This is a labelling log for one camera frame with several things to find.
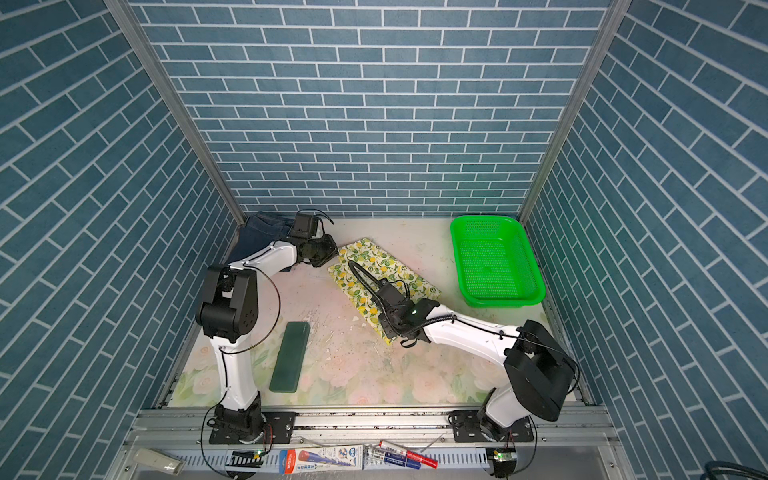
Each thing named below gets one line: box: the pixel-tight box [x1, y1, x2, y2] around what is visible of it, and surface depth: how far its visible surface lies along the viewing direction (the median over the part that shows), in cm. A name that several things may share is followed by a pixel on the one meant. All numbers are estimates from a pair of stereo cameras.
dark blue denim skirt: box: [228, 210, 296, 264], surface depth 110 cm
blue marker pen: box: [372, 450, 422, 470], surface depth 70 cm
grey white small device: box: [133, 448, 185, 476], surface depth 68 cm
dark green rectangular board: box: [269, 321, 311, 393], surface depth 85 cm
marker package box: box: [279, 445, 364, 475], surface depth 70 cm
